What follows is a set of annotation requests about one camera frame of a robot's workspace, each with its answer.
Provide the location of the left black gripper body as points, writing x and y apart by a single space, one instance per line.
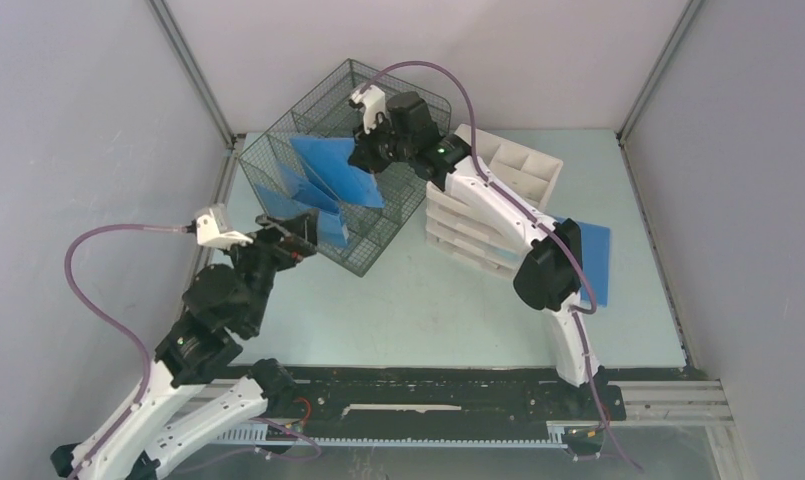
261 260

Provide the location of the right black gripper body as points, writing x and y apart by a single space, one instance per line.
382 147

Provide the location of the green wire mesh basket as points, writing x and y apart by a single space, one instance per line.
325 112

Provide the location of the blue folder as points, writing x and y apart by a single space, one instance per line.
596 253
292 194
324 162

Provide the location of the white plastic drawer organizer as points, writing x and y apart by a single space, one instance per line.
486 216

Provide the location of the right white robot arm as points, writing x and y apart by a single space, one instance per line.
550 278

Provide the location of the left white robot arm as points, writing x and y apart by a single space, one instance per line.
148 436

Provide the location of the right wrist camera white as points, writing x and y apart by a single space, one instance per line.
371 101

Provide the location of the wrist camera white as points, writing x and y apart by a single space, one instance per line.
213 229
371 101

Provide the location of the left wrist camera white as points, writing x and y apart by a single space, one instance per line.
213 229

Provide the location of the black front rail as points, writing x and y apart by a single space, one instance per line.
449 405

